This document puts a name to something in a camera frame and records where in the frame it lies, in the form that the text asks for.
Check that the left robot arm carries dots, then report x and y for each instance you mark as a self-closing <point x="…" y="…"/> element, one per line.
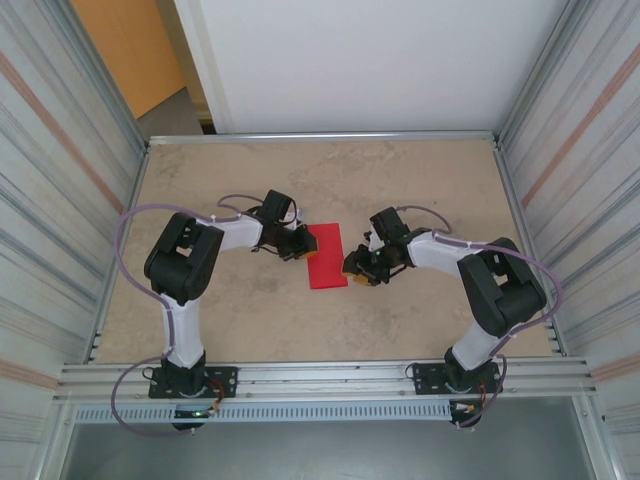
<point x="182" y="330"/>

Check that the long aluminium table frame rail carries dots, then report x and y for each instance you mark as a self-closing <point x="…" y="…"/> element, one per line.
<point x="325" y="137"/>

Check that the red cloth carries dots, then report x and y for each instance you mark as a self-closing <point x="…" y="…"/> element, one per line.
<point x="327" y="260"/>

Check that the white door frame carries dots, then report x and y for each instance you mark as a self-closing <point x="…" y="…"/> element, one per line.
<point x="205" y="75"/>

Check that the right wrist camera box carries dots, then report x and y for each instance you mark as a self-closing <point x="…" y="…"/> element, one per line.
<point x="390" y="222"/>

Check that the aluminium table side rail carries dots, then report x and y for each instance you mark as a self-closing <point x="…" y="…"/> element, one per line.
<point x="108" y="300"/>
<point x="511" y="197"/>

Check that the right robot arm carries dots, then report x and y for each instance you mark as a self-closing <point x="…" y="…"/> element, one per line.
<point x="475" y="345"/>

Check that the aluminium mounting rail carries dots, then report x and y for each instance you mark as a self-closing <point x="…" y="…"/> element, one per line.
<point x="325" y="375"/>

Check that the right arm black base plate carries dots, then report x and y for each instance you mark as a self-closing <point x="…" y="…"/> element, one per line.
<point x="425" y="380"/>

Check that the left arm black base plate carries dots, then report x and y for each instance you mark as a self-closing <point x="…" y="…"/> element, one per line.
<point x="222" y="382"/>

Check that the orange wooden door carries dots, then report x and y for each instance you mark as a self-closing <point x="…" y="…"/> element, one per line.
<point x="130" y="55"/>

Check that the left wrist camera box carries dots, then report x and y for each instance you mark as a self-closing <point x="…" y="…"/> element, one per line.
<point x="277" y="205"/>

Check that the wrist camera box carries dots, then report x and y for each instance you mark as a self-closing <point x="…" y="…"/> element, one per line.
<point x="390" y="222"/>
<point x="277" y="205"/>

